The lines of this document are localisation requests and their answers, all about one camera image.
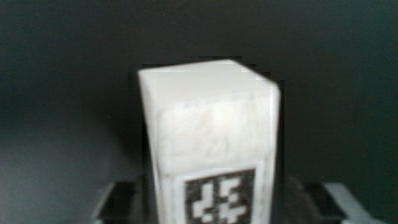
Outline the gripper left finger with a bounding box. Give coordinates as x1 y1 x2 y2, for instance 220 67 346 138
89 179 145 224

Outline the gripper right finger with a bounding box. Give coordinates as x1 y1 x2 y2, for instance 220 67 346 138
284 178 371 224

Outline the white table leg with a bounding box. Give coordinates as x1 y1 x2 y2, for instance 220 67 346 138
138 60 280 224

